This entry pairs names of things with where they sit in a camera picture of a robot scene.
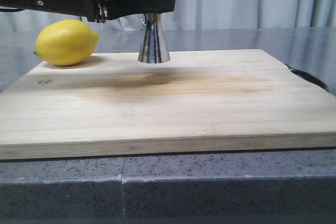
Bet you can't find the steel double jigger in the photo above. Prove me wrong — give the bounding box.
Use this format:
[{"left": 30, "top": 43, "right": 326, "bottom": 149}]
[{"left": 138, "top": 13, "right": 170, "bottom": 64}]

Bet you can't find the black cutting board handle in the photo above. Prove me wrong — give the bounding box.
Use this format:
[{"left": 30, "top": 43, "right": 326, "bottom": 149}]
[{"left": 286, "top": 64, "right": 329, "bottom": 92}]

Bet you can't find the yellow lemon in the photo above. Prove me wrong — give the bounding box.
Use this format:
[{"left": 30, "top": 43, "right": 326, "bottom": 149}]
[{"left": 34, "top": 19, "right": 99, "bottom": 66}]

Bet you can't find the wooden cutting board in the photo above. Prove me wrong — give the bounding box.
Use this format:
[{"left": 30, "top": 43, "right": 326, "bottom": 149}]
[{"left": 1, "top": 49, "right": 335, "bottom": 159}]

